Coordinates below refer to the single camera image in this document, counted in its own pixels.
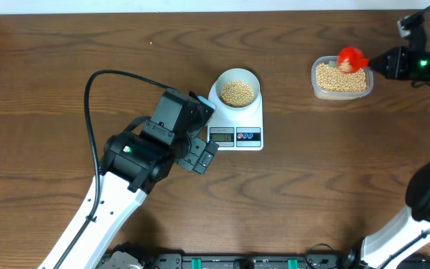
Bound red measuring scoop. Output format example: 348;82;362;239
337;47;370;73

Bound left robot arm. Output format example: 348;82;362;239
40;89;218;268

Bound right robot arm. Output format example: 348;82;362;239
347;45;430;268

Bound left black cable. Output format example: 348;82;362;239
52;69;171;269

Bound clear plastic container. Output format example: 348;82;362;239
311;56;374;100

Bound yellow soybeans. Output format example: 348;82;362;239
218;61;367;108

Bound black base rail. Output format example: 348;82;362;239
99;242;430;269

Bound grey round bowl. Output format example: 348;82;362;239
214;68;261;109

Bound white digital kitchen scale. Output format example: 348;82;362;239
208;80;264;151

